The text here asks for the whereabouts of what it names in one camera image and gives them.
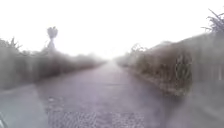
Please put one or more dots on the grey asphalt road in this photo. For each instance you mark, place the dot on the grey asphalt road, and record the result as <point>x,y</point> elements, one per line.
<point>106,96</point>

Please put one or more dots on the overgrown hedge bank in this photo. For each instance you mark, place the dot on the overgrown hedge bank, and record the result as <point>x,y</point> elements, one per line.
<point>173,63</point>

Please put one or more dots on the tall slender tree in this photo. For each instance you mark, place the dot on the tall slender tree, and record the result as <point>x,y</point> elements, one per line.
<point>52,36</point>

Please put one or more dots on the tall dry grass verge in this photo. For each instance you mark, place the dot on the tall dry grass verge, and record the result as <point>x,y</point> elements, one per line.
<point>30,66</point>

